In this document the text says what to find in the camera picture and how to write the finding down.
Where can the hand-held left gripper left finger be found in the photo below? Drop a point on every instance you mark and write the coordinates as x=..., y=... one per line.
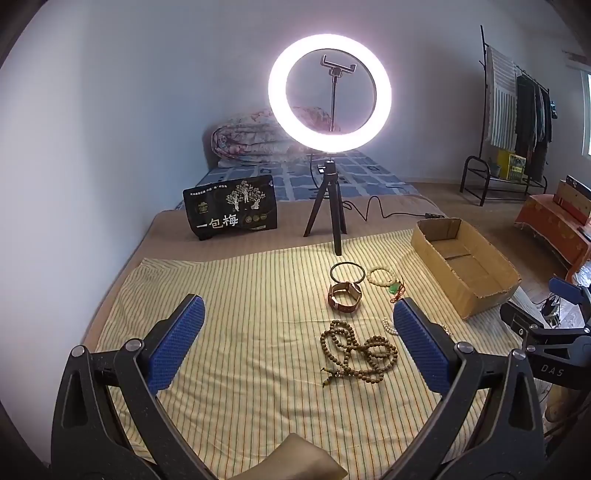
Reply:
x=180, y=341

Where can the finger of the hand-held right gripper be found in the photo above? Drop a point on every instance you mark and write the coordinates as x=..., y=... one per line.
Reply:
x=568, y=289
x=519, y=318

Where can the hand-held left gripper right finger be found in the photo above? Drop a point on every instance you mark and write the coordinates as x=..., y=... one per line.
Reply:
x=420, y=341

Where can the cardboard box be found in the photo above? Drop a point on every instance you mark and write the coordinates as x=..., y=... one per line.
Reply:
x=438, y=272

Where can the black bangle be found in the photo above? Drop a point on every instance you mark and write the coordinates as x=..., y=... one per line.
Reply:
x=347, y=263

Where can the orange cloth covered table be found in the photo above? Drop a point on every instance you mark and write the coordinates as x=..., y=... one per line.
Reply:
x=549, y=221

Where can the yellow striped cloth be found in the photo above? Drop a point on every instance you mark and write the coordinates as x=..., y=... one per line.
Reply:
x=258, y=300

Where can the brown carton with dark lid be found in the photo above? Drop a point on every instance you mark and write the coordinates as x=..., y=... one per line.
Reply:
x=572, y=196

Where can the yellow crate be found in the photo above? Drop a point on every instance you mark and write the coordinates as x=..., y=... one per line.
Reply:
x=517, y=167

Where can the black snack bag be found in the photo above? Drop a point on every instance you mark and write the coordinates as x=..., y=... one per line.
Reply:
x=231, y=207

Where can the tan cloth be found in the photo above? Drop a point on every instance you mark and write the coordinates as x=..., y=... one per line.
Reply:
x=300, y=457

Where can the dark hanging clothes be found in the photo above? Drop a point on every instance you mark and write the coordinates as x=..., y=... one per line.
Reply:
x=531, y=124

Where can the black tripod stand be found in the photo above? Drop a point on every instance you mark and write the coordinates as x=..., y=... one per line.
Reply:
x=330, y=194

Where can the window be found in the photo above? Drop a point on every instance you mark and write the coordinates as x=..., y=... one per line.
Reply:
x=586, y=115

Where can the blue patterned bed sheet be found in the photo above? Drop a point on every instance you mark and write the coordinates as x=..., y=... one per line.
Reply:
x=295, y=184

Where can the striped hanging towel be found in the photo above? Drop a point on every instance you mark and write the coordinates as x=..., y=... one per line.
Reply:
x=501, y=101

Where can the folded floral quilt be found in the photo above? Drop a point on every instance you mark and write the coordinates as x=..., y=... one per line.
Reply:
x=244, y=138

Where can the black clothes rack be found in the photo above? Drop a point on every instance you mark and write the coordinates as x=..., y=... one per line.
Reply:
x=482, y=92

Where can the black phone holder clamp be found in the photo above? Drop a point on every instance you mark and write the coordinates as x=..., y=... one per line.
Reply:
x=338, y=69

